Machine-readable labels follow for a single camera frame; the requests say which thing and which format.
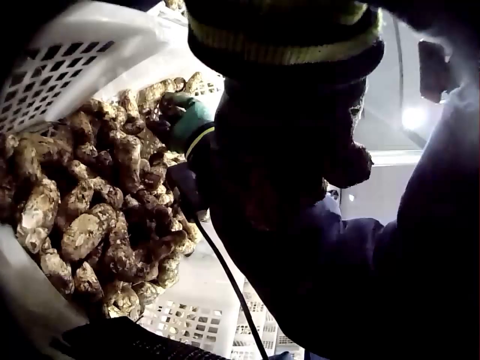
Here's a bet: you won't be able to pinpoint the person's right hand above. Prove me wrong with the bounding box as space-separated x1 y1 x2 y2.
159 91 217 158

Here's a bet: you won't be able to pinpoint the person's left hand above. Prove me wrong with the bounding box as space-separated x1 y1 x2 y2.
186 0 386 210

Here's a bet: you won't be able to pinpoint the person's right fingers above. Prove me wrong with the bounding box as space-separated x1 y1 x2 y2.
159 91 196 128

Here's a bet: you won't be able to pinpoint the black wrist band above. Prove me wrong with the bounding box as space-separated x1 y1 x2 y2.
166 148 216 222

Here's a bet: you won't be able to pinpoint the white plastic mesh basket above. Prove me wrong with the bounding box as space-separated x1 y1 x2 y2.
0 0 304 360

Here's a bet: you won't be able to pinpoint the pile of oysters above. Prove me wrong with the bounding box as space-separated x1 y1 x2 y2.
0 71 210 319

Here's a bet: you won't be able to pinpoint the bright ceiling lamp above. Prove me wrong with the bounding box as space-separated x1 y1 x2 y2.
400 106 429 131

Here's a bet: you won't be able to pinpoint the person's body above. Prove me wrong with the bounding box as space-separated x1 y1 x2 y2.
369 84 480 360

